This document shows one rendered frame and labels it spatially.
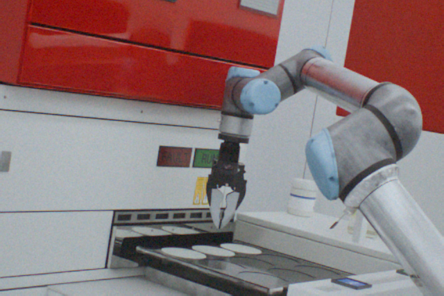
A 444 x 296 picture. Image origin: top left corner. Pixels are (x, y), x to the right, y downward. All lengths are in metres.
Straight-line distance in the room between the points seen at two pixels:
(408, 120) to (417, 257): 0.25
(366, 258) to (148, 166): 0.55
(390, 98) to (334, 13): 3.82
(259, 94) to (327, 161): 0.39
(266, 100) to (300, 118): 3.37
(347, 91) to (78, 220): 0.62
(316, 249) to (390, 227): 0.69
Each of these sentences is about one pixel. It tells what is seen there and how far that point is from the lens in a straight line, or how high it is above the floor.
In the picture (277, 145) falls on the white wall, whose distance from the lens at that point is 5.16.
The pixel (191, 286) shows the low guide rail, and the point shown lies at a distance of 2.04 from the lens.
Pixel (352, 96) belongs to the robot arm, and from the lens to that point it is 1.79.
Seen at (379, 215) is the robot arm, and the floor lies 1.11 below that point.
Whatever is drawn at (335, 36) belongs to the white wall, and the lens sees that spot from 5.51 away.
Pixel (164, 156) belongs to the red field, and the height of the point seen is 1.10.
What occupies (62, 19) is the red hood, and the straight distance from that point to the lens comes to 1.78.
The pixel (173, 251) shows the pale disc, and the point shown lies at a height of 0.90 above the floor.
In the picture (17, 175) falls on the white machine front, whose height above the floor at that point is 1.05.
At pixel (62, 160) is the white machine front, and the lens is 1.90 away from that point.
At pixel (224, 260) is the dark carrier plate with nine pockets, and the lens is 2.07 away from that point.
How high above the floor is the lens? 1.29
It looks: 3 degrees down
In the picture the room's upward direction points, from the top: 9 degrees clockwise
